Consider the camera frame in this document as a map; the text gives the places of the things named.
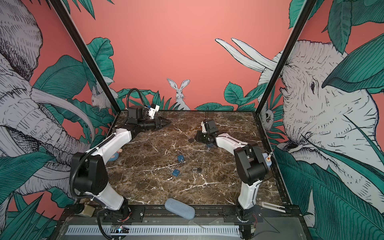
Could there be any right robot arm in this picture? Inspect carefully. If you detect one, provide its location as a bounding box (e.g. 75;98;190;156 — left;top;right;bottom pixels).
195;120;272;210

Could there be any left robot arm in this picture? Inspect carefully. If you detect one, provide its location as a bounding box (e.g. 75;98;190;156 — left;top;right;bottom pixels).
70;104;171;211

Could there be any plush doll striped shirt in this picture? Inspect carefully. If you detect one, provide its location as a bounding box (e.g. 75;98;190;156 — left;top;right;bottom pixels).
109;149;123;162

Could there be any blue grey toy box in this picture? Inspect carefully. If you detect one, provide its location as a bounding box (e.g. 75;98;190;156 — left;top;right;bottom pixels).
263;153;272;168

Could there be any blue grey pouch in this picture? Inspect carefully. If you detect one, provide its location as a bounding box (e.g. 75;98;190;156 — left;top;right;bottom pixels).
165;198;196;220

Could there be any masking tape roll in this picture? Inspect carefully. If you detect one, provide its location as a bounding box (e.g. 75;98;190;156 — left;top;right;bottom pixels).
74;204;95;218

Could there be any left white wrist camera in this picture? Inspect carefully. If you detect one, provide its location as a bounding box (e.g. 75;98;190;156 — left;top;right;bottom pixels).
148;104;160;119

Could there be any black corrugated cable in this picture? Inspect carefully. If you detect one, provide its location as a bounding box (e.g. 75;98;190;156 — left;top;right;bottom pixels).
125;87;149;109

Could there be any white tool on rail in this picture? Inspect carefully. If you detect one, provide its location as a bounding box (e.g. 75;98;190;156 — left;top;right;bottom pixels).
262;202;287;213

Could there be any white vented rail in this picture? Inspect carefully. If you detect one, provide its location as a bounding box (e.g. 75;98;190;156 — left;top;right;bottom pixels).
65;225;240;237

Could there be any black mounting rail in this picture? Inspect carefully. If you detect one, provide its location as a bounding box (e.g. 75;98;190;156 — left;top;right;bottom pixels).
59;203;302;224

